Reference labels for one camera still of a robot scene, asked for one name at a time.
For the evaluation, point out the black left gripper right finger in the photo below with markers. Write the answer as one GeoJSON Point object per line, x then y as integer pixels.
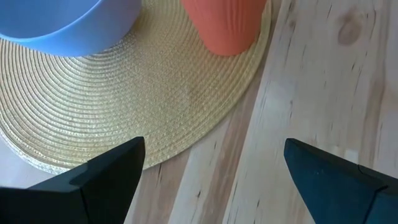
{"type": "Point", "coordinates": [342, 189]}

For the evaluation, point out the round woven straw placemat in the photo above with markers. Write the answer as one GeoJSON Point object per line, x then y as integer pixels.
{"type": "Point", "coordinates": [124, 102]}

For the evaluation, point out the orange ribbed cup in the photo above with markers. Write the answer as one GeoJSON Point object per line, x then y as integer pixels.
{"type": "Point", "coordinates": [224, 25]}

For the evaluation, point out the blue round bowl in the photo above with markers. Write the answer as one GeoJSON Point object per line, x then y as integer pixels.
{"type": "Point", "coordinates": [77, 28]}

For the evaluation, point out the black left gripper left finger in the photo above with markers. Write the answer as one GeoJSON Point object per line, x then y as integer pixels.
{"type": "Point", "coordinates": [77, 196]}

